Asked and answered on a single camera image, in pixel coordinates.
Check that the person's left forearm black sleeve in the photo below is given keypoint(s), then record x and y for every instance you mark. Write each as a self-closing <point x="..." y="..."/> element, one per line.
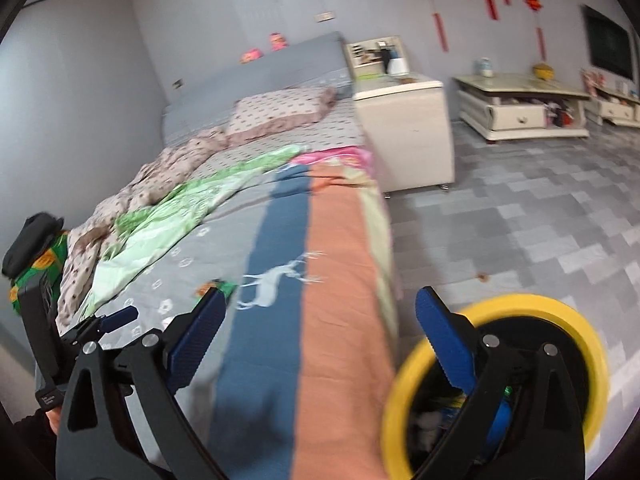
<point x="28" y="447"/>

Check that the pink plush toy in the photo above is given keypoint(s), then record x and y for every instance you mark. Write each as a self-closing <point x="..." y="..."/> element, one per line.
<point x="251" y="55"/>
<point x="277" y="42"/>

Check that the black wall television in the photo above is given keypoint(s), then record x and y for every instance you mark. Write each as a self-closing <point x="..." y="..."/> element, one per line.
<point x="609" y="44"/>

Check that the cream bedside cabinet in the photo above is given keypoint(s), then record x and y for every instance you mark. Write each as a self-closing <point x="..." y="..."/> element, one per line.
<point x="405" y="120"/>

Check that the green cracker snack packet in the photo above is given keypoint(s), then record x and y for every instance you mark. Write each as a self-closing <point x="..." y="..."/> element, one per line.
<point x="226" y="288"/>

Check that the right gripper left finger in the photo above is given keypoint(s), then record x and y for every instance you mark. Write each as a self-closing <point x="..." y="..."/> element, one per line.
<point x="97" y="439"/>

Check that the pink plush toy right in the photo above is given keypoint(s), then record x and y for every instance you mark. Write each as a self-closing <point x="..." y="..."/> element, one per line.
<point x="277" y="42"/>

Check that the light green quilt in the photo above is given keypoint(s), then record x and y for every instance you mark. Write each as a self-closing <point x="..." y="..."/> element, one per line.
<point x="145" y="235"/>

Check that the cream low tv cabinet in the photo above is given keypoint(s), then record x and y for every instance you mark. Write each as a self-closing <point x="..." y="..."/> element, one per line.
<point x="511" y="107"/>

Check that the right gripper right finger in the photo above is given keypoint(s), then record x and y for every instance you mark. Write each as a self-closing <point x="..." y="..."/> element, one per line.
<point x="520" y="418"/>

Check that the pink dotted pillow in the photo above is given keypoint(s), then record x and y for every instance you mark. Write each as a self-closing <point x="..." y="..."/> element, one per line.
<point x="278" y="111"/>

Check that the person's left hand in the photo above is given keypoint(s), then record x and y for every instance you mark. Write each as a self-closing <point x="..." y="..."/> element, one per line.
<point x="54" y="418"/>

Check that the yellow rim trash bin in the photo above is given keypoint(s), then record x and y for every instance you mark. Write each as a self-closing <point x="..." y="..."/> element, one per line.
<point x="413" y="422"/>

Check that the yellow toy on cabinet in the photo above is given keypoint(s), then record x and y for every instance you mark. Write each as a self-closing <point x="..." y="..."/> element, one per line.
<point x="543" y="71"/>

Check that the green orange folded blanket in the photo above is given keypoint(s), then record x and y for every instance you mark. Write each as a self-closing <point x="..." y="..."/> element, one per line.
<point x="50" y="263"/>

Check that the black thermos bottle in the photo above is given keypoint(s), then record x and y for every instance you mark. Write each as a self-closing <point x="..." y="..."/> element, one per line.
<point x="386" y="56"/>

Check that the pink plush toy left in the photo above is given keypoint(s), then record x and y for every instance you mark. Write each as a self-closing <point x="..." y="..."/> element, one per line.
<point x="251" y="55"/>

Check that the grey bed headboard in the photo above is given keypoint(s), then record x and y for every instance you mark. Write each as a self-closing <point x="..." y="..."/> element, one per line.
<point x="321" y="61"/>

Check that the small white jar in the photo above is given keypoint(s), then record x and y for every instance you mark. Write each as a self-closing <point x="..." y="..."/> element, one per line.
<point x="485" y="68"/>

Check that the black folded cloth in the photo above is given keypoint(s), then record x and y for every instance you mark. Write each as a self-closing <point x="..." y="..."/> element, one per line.
<point x="37" y="235"/>

